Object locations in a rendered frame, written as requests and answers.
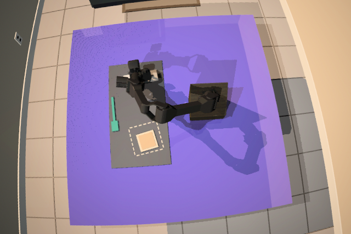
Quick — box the green trowel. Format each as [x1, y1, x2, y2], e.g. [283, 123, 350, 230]
[111, 97, 119, 131]

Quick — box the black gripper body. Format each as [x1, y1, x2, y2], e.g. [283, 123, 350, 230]
[128, 60, 141, 79]

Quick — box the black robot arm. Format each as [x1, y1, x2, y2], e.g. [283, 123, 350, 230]
[116, 68, 219, 124]

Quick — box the peach square tile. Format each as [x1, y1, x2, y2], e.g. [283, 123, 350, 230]
[136, 130, 158, 152]

